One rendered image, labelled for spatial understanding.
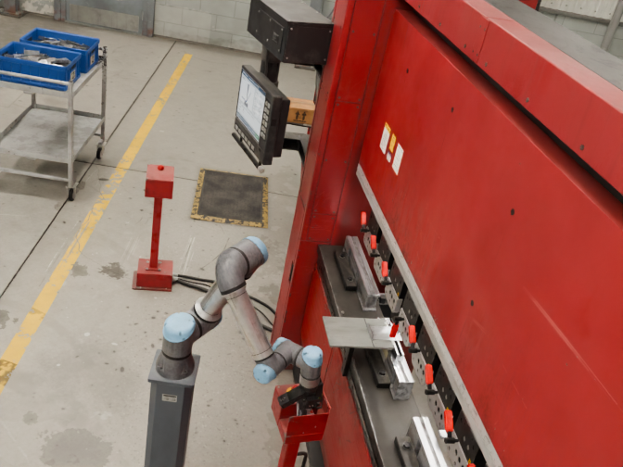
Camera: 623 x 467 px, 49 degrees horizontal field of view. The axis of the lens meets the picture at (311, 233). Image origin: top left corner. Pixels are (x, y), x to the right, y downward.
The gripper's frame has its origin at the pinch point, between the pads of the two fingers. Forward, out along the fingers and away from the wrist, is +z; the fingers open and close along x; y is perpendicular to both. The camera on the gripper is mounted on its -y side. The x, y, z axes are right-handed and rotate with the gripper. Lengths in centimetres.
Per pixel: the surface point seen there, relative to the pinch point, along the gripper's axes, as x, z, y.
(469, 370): -48, -66, 32
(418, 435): -33, -21, 32
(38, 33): 395, -33, -101
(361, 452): -16.7, 4.0, 20.1
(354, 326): 22.2, -24.7, 27.8
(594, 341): -87, -110, 30
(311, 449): 41, 71, 25
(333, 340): 14.6, -25.6, 15.9
